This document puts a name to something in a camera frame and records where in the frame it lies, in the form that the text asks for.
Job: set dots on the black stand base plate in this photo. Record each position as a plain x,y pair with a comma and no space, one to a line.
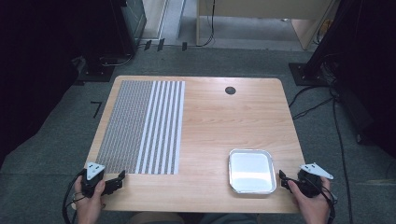
303,74

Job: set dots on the grey striped woven placemat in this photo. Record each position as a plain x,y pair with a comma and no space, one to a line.
134,127

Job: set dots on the black tape corner mark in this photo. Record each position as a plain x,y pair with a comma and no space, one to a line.
97,109

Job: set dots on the dark glass cabinet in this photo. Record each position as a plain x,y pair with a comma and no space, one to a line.
134,18

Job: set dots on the person's right hand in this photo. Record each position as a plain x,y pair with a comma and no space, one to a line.
311,208

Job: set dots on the light wooden desk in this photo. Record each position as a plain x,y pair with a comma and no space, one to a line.
255,9

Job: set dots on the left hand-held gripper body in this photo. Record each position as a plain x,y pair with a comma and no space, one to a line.
93,182

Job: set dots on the person's left hand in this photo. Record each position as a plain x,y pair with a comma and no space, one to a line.
90,207

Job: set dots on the black stand base with post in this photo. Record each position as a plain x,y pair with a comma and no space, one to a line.
96,67

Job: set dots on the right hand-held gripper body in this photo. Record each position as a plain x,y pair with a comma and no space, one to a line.
309,183

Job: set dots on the silver foil tray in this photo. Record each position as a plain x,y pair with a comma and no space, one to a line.
251,171

